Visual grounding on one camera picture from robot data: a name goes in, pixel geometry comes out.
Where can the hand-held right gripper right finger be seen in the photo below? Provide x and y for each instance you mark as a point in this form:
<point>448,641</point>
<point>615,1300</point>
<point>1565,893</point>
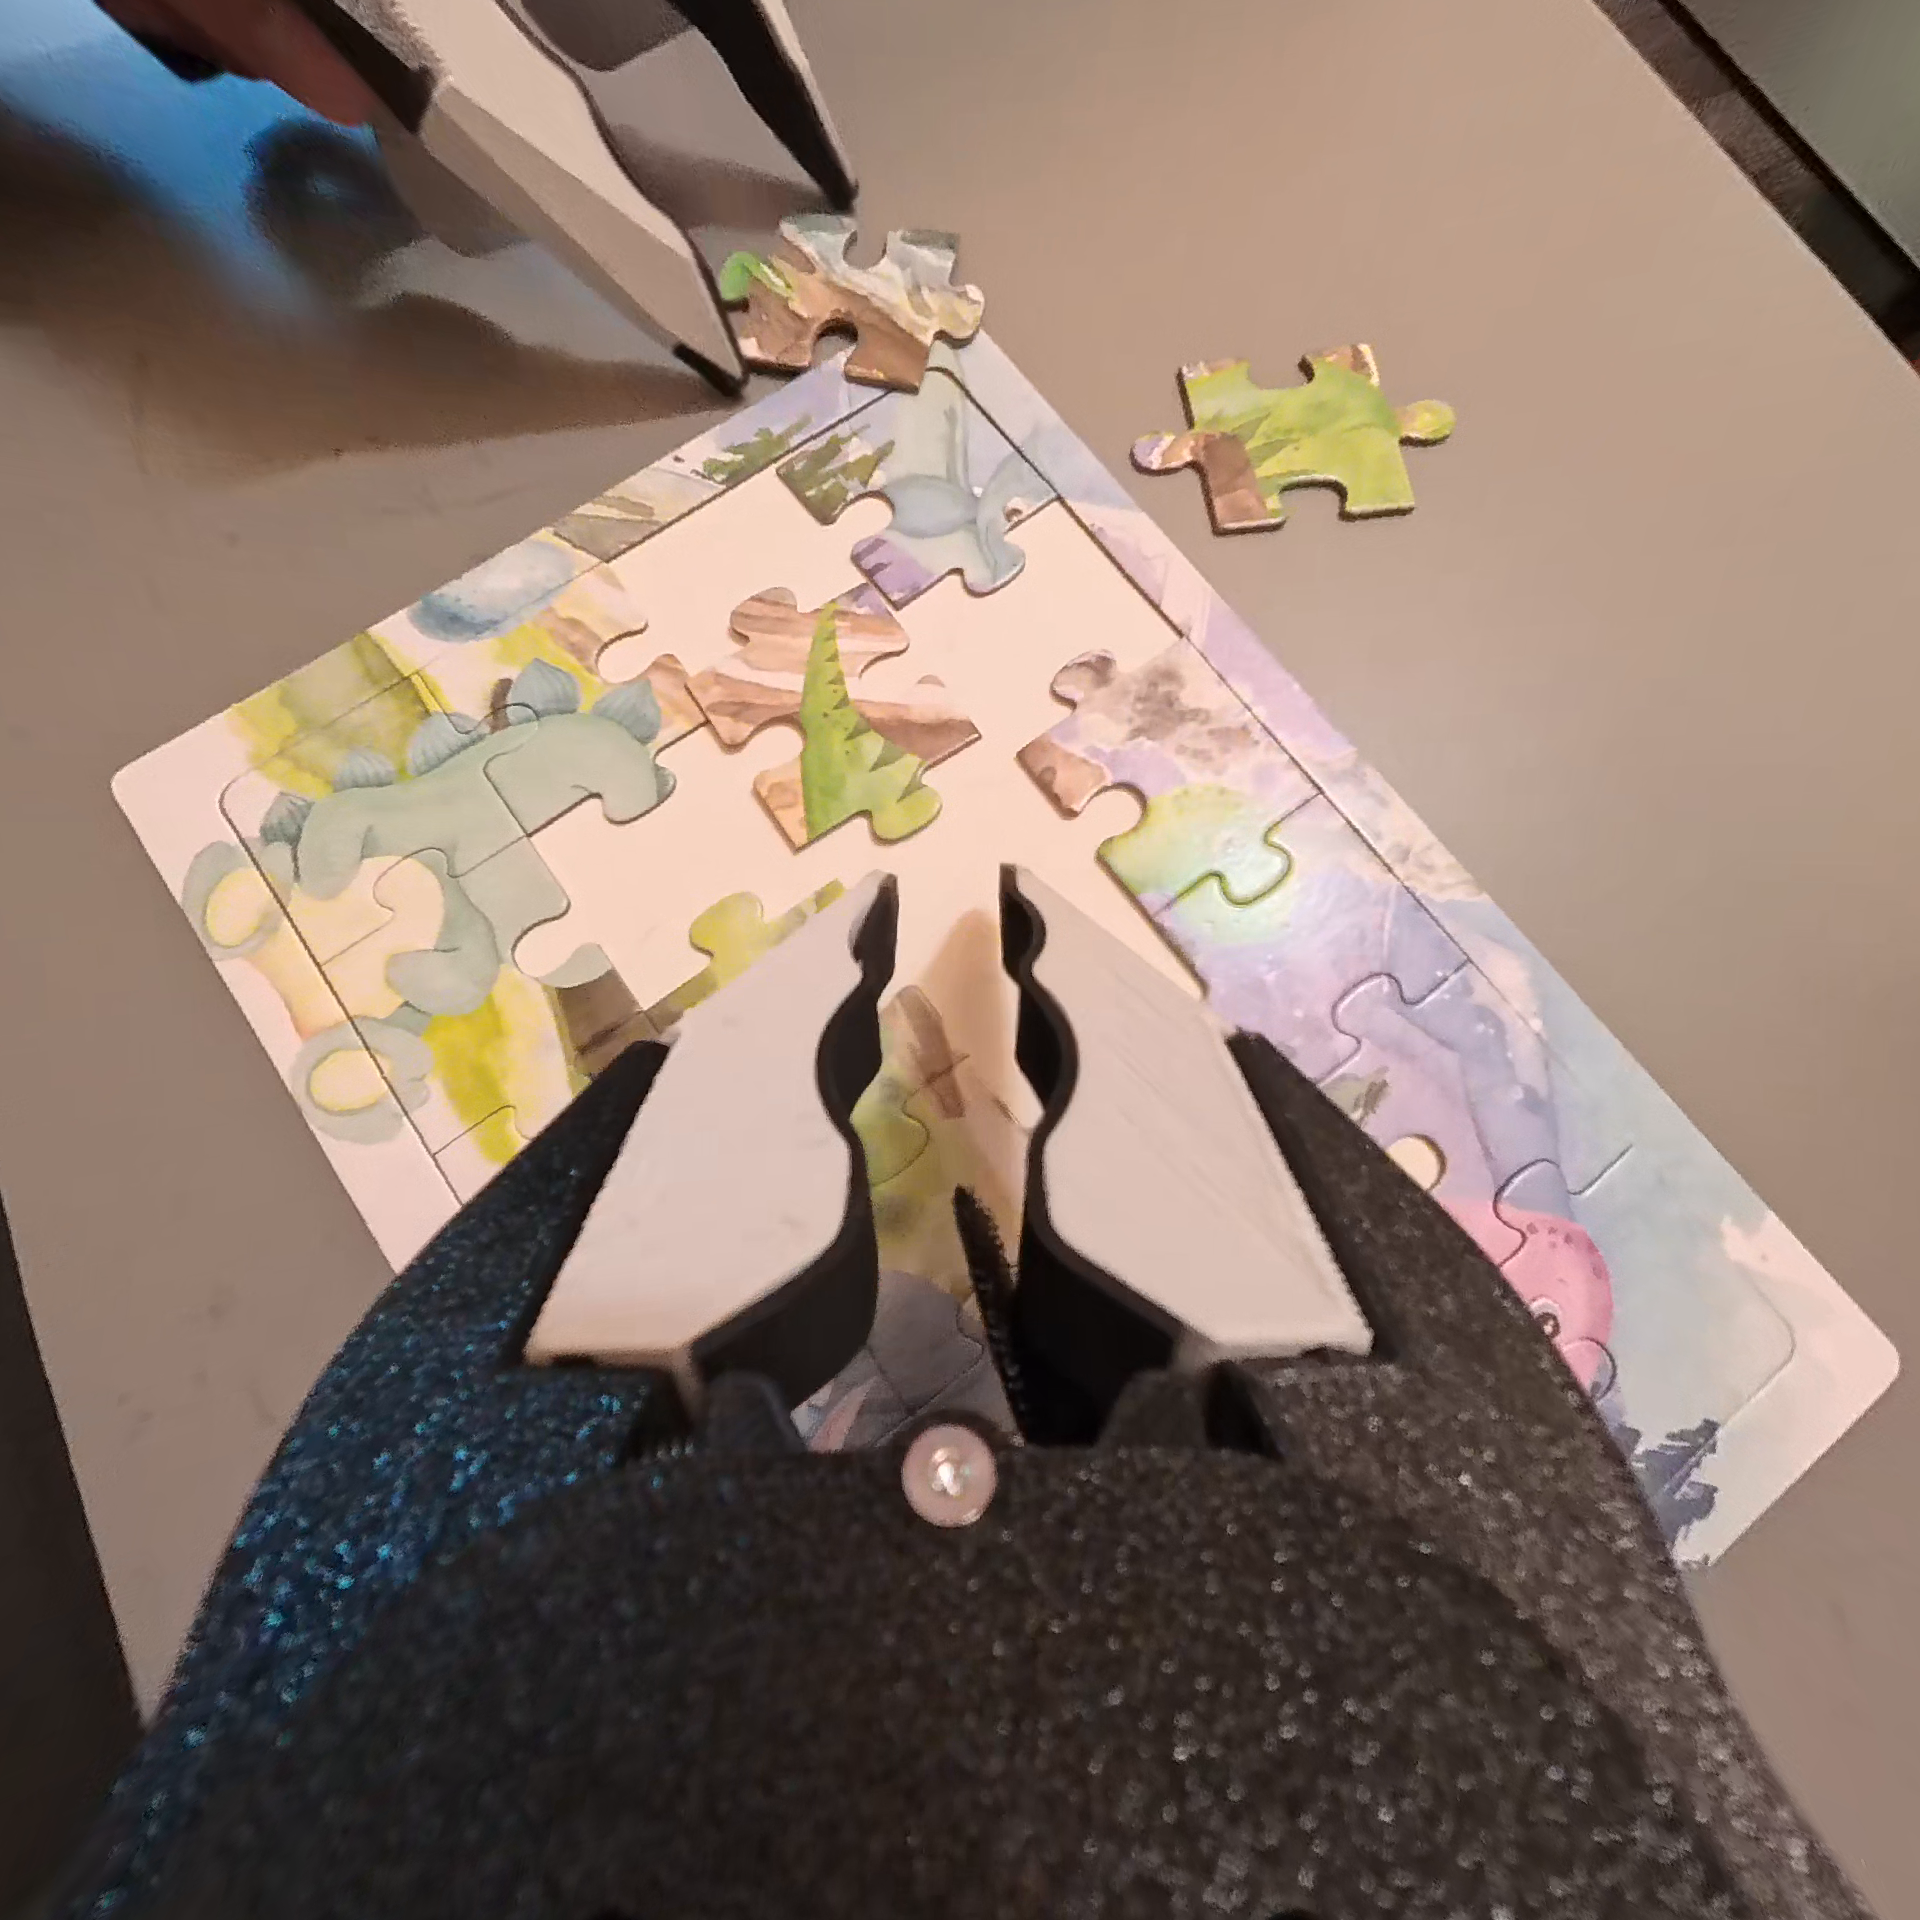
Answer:
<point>1200,1200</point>

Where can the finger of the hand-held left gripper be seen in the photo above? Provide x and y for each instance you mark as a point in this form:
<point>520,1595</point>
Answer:
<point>557,164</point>
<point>780,90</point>

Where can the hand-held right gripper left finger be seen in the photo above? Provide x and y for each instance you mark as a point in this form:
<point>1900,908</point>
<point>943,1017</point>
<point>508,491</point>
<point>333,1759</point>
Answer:
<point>705,1185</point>

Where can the brown grey puzzle piece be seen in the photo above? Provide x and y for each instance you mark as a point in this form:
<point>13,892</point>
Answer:
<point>855,299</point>

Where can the blue purple puzzle piece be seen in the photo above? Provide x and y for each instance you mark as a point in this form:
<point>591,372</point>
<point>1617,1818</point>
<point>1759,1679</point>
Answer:
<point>1350,1020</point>

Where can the green grass puzzle piece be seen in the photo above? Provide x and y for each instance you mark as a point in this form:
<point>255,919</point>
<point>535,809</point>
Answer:
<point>735,917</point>

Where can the green dinosaur head puzzle piece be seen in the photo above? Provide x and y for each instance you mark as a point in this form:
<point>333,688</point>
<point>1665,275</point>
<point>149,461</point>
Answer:
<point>1171,840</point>

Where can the blue tree puzzle piece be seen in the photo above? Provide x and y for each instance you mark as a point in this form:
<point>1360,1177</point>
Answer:
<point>944,481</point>

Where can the pale yellow teal puzzle piece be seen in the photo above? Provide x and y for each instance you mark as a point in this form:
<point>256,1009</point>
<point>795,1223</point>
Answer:
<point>585,733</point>

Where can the teal plant puzzle piece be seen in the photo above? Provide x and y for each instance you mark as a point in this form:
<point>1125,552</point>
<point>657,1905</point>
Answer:
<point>376,840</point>

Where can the green and brown puzzle piece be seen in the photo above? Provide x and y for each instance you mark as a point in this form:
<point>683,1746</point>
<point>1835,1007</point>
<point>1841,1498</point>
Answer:
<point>833,720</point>

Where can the dinosaur puzzle tray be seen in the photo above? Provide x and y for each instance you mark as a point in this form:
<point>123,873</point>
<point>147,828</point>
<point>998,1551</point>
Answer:
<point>1771,1348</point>

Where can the small green brown puzzle piece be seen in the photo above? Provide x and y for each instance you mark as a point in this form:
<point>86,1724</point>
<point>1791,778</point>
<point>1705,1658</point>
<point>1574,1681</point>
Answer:
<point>1305,435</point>

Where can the grey desk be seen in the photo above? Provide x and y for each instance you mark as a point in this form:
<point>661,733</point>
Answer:
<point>1350,180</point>

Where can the person's left hand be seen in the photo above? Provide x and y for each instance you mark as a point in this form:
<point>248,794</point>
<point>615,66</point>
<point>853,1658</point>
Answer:
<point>284,66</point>

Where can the pink dinosaur head puzzle piece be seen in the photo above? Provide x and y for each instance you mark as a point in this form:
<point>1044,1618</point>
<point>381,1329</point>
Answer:
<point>1545,1266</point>

